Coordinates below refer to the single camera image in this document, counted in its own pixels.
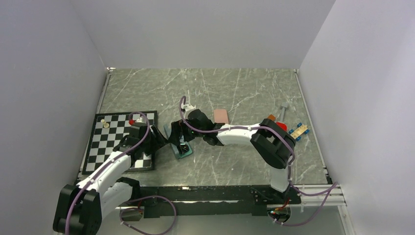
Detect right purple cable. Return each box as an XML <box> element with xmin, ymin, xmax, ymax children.
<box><xmin>179</xmin><ymin>95</ymin><xmax>340</xmax><ymax>227</ymax></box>

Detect black white chessboard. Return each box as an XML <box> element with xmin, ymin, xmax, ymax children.
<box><xmin>81</xmin><ymin>111</ymin><xmax>158</xmax><ymax>175</ymax></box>

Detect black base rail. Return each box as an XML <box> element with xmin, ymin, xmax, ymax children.
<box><xmin>121</xmin><ymin>185</ymin><xmax>301</xmax><ymax>218</ymax></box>

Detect aluminium frame rail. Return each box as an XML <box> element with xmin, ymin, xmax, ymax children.
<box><xmin>101</xmin><ymin>185</ymin><xmax>345</xmax><ymax>211</ymax></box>

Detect grey blue glasses case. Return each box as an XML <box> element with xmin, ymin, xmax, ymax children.
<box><xmin>163</xmin><ymin>124</ymin><xmax>193</xmax><ymax>159</ymax></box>

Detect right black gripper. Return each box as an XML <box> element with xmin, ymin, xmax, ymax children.
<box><xmin>169</xmin><ymin>118</ymin><xmax>205</xmax><ymax>146</ymax></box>

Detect red toy block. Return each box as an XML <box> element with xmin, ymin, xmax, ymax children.
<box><xmin>276</xmin><ymin>121</ymin><xmax>287</xmax><ymax>131</ymax></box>

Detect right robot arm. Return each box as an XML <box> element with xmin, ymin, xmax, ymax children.
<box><xmin>167</xmin><ymin>109</ymin><xmax>296</xmax><ymax>203</ymax></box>

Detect pink glasses case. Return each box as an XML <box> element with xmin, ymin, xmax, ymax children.
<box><xmin>213</xmin><ymin>109</ymin><xmax>229</xmax><ymax>124</ymax></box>

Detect wooden toy car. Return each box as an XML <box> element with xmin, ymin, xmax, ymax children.
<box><xmin>288</xmin><ymin>122</ymin><xmax>310</xmax><ymax>141</ymax></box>

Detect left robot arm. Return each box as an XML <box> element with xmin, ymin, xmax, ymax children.
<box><xmin>52</xmin><ymin>124</ymin><xmax>168</xmax><ymax>235</ymax></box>

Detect grey toy hammer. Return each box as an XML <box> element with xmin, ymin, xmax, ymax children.
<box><xmin>279</xmin><ymin>102</ymin><xmax>288</xmax><ymax>123</ymax></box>

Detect black sunglasses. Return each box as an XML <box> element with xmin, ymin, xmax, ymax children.
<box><xmin>178</xmin><ymin>143</ymin><xmax>192</xmax><ymax>158</ymax></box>

